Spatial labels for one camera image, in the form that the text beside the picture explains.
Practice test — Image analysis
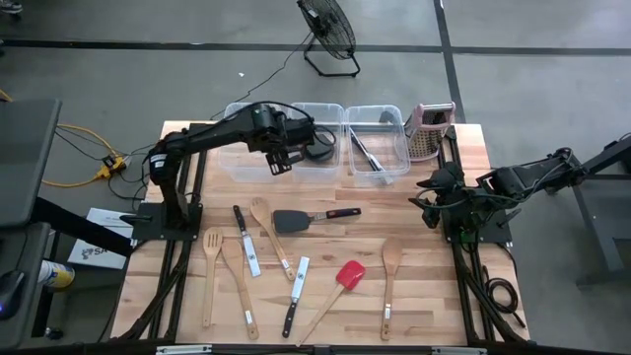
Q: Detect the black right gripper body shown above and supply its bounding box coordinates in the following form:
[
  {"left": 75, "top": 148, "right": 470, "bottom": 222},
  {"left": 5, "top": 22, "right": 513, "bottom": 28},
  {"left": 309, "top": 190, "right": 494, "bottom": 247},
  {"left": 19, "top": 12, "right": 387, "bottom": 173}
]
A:
[{"left": 431, "top": 165, "right": 474, "bottom": 223}]

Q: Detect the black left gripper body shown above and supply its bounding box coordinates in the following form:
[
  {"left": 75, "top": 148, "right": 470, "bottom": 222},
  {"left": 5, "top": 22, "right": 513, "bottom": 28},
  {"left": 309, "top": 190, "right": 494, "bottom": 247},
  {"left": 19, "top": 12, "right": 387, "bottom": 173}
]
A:
[{"left": 275, "top": 117, "right": 316, "bottom": 154}]

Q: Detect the solid wooden spatula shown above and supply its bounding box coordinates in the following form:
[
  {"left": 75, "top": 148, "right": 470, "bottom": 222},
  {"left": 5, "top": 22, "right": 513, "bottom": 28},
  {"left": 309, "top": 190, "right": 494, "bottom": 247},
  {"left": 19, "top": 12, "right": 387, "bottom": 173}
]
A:
[
  {"left": 221, "top": 239, "right": 260, "bottom": 341},
  {"left": 380, "top": 236, "right": 403, "bottom": 342}
]

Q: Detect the black-handled kitchen knife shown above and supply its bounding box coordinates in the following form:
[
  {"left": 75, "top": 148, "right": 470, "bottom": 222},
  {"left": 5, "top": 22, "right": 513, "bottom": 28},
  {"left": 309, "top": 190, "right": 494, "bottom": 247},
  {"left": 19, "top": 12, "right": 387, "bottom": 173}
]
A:
[
  {"left": 232, "top": 204, "right": 262, "bottom": 279},
  {"left": 281, "top": 255, "right": 312, "bottom": 339},
  {"left": 349, "top": 127, "right": 394, "bottom": 187}
]

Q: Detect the red silicone spatula wooden handle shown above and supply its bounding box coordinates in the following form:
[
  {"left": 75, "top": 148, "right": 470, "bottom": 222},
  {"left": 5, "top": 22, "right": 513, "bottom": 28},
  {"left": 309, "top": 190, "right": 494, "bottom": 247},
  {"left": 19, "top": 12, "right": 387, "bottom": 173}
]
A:
[{"left": 295, "top": 259, "right": 368, "bottom": 347}]

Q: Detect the slotted wooden spoon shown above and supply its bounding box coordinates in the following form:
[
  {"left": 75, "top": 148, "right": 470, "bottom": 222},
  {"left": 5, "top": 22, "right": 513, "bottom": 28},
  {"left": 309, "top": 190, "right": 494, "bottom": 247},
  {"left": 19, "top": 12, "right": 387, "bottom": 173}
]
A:
[{"left": 201, "top": 226, "right": 224, "bottom": 329}]

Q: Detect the clear plastic bin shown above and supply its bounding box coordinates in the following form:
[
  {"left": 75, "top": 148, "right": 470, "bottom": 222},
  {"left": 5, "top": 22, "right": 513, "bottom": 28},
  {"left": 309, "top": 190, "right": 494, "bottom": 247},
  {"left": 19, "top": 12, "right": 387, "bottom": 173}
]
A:
[
  {"left": 289, "top": 102, "right": 345, "bottom": 184},
  {"left": 344, "top": 105, "right": 411, "bottom": 188},
  {"left": 219, "top": 102, "right": 293, "bottom": 184}
]

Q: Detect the black floor fan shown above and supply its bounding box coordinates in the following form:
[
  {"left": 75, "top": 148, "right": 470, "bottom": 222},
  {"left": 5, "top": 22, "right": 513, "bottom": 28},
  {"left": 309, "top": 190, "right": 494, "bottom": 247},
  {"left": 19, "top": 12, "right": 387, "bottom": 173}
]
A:
[{"left": 296, "top": 0, "right": 362, "bottom": 79}]

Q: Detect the black metal stand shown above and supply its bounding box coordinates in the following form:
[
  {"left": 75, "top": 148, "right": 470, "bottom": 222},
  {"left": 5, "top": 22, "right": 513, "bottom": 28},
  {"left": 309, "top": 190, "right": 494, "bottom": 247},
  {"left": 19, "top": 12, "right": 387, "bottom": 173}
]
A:
[{"left": 544, "top": 135, "right": 631, "bottom": 288}]

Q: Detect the yellow power plug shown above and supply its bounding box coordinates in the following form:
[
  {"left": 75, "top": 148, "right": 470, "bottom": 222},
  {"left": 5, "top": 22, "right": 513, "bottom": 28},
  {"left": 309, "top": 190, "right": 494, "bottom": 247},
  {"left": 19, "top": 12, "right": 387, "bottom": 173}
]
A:
[{"left": 96, "top": 154, "right": 128, "bottom": 181}]

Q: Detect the white paper with logo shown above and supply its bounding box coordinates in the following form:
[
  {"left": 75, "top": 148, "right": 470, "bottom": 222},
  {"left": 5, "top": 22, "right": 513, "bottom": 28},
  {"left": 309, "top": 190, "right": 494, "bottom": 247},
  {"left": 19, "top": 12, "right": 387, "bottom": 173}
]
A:
[{"left": 67, "top": 207, "right": 135, "bottom": 271}]

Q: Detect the black desk beam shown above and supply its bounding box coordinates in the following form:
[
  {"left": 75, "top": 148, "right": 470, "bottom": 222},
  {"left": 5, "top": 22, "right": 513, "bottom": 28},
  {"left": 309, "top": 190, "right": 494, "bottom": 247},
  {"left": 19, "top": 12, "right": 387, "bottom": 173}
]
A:
[{"left": 32, "top": 196, "right": 134, "bottom": 258}]

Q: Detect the dark grey desk panel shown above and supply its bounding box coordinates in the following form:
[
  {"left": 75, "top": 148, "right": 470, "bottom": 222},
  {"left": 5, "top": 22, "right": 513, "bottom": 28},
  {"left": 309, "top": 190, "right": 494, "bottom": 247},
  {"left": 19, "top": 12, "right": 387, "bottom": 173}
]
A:
[
  {"left": 0, "top": 98, "right": 63, "bottom": 228},
  {"left": 0, "top": 221, "right": 51, "bottom": 351}
]

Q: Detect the yellow and white can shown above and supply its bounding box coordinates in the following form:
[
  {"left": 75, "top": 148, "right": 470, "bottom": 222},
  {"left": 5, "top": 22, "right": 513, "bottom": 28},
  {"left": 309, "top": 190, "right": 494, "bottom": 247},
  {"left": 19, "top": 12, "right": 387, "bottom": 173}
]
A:
[{"left": 37, "top": 259, "right": 77, "bottom": 290}]

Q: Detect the black computer mouse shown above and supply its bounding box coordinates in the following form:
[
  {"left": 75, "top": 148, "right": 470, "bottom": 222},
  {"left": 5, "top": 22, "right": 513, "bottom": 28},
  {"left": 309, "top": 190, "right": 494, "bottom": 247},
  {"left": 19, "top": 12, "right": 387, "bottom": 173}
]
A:
[{"left": 0, "top": 269, "right": 26, "bottom": 321}]

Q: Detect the black aluminium table frame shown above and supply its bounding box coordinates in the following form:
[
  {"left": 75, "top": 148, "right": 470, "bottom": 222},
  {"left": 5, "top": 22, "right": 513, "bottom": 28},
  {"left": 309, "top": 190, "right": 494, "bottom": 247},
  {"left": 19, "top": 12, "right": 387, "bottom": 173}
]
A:
[{"left": 110, "top": 120, "right": 531, "bottom": 354}]

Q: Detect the pink-handled metal box grater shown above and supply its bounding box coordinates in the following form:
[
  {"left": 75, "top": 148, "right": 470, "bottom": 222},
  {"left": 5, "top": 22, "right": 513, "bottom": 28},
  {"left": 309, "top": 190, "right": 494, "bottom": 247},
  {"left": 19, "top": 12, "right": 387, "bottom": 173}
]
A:
[{"left": 403, "top": 102, "right": 457, "bottom": 163}]

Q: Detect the black fan cord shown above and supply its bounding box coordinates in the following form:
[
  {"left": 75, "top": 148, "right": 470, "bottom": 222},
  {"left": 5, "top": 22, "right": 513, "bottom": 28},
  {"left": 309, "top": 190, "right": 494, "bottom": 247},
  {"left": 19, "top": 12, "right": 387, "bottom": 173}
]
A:
[{"left": 209, "top": 30, "right": 316, "bottom": 122}]

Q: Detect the coiled black cable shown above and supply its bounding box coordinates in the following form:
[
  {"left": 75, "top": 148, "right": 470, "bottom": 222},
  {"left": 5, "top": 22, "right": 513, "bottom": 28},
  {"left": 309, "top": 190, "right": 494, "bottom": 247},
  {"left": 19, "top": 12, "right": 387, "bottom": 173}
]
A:
[{"left": 481, "top": 264, "right": 527, "bottom": 330}]

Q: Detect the silver hinge bracket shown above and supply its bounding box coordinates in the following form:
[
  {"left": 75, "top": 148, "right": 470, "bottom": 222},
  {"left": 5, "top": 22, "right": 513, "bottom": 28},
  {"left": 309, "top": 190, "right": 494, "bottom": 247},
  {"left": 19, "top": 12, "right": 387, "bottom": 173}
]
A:
[
  {"left": 156, "top": 344, "right": 213, "bottom": 355},
  {"left": 432, "top": 346, "right": 488, "bottom": 355}
]

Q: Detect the yellow extension cable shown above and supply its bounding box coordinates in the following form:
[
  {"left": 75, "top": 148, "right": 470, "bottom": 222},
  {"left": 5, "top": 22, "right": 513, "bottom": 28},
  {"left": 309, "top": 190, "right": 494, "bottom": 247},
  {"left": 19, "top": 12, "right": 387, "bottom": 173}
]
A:
[{"left": 0, "top": 88, "right": 130, "bottom": 189}]

